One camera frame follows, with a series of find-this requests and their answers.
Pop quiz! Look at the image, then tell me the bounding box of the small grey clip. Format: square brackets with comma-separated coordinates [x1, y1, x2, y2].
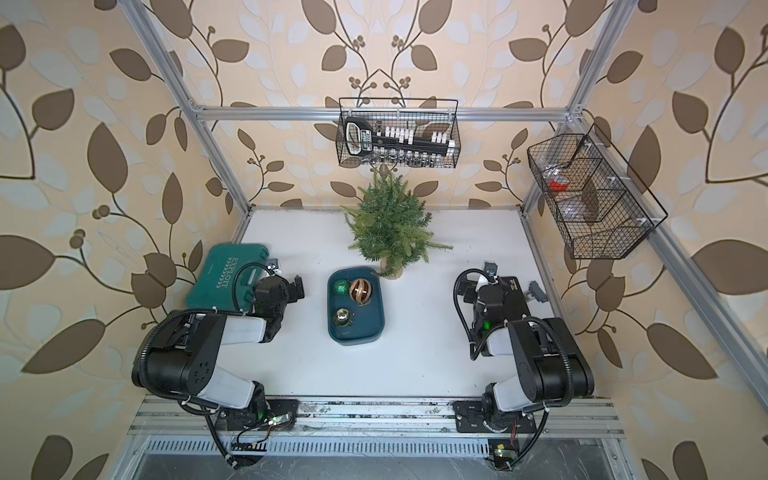
[525, 281, 549, 303]

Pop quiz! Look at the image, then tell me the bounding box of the green glitter ball ornament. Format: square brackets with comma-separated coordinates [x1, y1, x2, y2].
[333, 279, 351, 296]

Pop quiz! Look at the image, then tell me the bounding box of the small green christmas tree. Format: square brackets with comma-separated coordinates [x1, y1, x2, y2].
[343, 171, 453, 270]

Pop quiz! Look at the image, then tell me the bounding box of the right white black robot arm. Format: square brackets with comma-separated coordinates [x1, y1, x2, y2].
[452, 262, 594, 433]

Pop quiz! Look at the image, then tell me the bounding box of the wooden tree base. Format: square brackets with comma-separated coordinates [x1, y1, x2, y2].
[379, 258, 404, 280]

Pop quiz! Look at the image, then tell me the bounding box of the back black wire basket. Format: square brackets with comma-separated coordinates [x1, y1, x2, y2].
[335, 96, 461, 169]

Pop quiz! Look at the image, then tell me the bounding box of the red object in basket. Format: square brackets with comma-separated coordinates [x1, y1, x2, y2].
[545, 172, 570, 193]

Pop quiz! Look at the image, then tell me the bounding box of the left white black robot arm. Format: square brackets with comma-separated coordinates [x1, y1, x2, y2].
[132, 262, 305, 429]

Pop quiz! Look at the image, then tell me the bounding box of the side black wire basket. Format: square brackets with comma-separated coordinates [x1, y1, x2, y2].
[527, 124, 668, 260]

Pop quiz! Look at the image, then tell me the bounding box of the red gold striped ornament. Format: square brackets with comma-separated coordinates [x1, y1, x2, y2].
[349, 278, 373, 306]

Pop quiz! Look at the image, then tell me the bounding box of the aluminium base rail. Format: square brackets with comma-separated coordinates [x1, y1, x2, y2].
[128, 394, 625, 460]

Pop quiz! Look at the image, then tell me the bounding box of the black flat device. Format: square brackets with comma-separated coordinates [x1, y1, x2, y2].
[499, 276, 530, 319]

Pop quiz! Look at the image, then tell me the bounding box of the green plastic tool case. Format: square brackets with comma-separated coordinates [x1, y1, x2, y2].
[185, 244, 269, 311]

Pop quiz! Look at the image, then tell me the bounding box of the teal plastic tray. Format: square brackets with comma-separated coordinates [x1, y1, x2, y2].
[327, 266, 385, 346]

